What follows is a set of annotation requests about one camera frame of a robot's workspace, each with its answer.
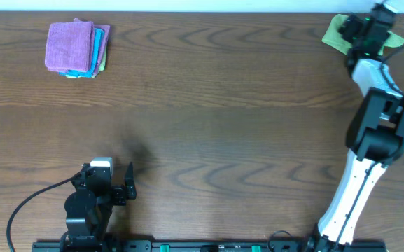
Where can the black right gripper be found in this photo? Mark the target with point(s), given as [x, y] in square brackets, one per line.
[349, 25]

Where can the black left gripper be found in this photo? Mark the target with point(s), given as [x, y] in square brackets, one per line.
[118, 193]

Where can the green microfiber cloth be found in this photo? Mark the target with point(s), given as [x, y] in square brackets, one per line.
[333, 38]

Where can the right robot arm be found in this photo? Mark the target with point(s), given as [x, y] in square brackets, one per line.
[375, 137]

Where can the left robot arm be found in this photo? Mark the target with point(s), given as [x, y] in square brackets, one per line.
[90, 207]

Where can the green folded cloth at bottom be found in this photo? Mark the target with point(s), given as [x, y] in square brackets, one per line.
[101, 62]

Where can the purple folded cloth on top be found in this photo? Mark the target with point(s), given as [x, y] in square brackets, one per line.
[68, 46]

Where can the purple folded cloth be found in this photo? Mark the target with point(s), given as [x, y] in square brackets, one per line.
[103, 42]
[68, 46]

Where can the blue folded cloth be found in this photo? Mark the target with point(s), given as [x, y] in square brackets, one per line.
[99, 34]

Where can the purple folded cloth lower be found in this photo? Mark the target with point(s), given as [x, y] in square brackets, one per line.
[103, 42]

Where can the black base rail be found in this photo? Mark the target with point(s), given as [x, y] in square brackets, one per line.
[176, 246]

